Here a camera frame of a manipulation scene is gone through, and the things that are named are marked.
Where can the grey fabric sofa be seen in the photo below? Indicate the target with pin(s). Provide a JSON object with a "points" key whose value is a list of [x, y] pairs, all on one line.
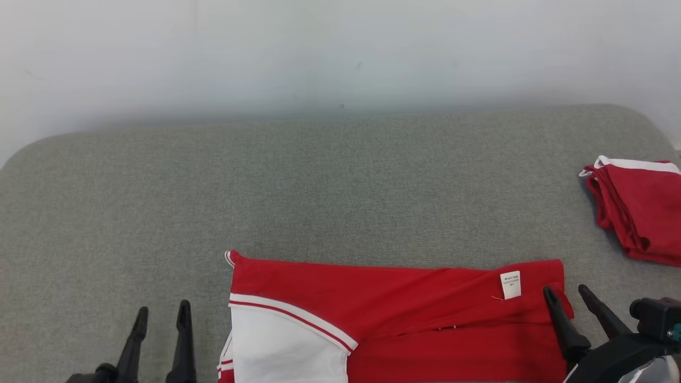
{"points": [[319, 186]]}

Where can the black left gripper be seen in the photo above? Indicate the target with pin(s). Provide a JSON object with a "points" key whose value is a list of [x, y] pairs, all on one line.
{"points": [[90, 375]]}

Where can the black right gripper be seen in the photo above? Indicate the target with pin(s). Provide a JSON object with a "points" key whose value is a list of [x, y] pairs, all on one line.
{"points": [[612, 356]]}

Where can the red shorts with white trim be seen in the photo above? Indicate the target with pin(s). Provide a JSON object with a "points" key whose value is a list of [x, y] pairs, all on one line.
{"points": [[644, 213]]}

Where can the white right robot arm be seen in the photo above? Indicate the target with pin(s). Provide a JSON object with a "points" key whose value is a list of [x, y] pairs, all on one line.
{"points": [[659, 372]]}

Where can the red and white jersey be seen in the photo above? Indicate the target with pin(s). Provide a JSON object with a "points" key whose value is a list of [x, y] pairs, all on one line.
{"points": [[415, 319]]}

